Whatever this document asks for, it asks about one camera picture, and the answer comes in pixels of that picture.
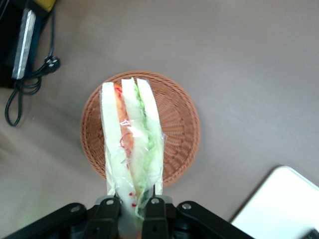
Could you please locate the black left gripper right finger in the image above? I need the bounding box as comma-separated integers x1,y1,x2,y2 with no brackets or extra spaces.
142,196,253,239

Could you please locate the cream plastic tray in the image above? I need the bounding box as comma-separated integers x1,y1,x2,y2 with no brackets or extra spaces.
229,165,319,239

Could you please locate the round brown wicker basket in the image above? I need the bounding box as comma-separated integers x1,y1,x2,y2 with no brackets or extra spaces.
80,71,201,187

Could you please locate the black machine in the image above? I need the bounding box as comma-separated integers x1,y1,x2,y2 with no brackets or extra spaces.
0,0,57,88

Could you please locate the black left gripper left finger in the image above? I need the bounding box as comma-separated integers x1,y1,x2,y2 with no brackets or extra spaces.
0,196,123,239

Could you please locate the black power cable with plug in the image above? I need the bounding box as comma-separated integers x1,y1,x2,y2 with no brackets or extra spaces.
4,12,62,127

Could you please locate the triangle sandwich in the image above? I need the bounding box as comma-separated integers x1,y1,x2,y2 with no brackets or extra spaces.
99,77,166,239

